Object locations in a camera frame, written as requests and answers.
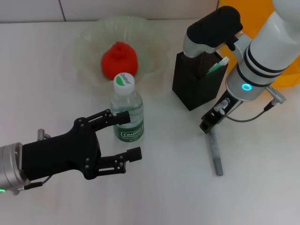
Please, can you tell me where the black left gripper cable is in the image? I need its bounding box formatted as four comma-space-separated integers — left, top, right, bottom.
23, 174, 51, 190

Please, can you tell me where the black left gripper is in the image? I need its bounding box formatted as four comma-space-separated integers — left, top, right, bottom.
21, 109, 143, 181

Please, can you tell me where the pale green glass bowl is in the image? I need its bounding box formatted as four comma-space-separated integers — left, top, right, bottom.
74, 15, 173, 94

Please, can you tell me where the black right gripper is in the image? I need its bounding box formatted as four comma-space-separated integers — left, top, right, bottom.
199, 90, 243, 135

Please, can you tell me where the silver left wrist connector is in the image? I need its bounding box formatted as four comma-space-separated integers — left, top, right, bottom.
37, 128, 52, 140

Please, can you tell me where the yellow plastic bin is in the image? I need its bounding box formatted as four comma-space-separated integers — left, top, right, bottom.
219, 0, 300, 89

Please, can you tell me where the red-orange toy orange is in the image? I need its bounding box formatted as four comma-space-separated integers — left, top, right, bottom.
100, 41, 138, 81

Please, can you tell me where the grey pen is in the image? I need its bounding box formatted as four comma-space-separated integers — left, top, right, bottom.
206, 128, 224, 177

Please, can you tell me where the clear green-label water bottle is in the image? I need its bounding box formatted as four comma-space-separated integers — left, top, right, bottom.
109, 72, 144, 143

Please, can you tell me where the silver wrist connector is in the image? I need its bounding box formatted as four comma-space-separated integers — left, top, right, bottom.
214, 98, 230, 114
37, 128, 52, 140

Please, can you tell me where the grey right gripper cable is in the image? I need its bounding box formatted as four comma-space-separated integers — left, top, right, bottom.
224, 85, 288, 122

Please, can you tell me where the black mesh pen holder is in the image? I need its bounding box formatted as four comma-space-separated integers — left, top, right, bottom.
172, 52, 229, 111

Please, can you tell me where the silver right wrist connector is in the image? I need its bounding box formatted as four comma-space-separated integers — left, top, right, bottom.
214, 98, 230, 114

